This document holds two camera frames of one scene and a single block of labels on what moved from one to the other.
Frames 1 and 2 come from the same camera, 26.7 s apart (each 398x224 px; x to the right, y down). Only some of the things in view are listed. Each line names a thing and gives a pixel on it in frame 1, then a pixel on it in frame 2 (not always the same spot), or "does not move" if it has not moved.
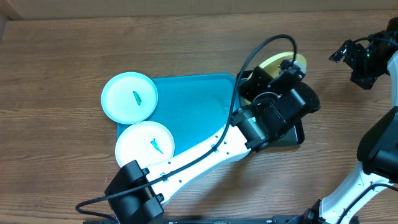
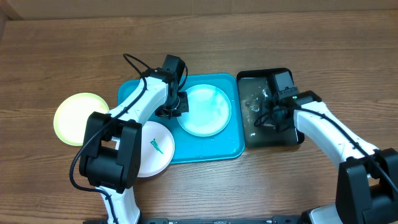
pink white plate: x=145 y=141 does not move
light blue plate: x=129 y=98 -> x=209 y=111
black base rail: x=199 y=220 does not move
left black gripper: x=256 y=79 -> x=182 y=108
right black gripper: x=349 y=52 -> x=270 y=115
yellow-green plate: x=272 y=67 -> x=72 y=114
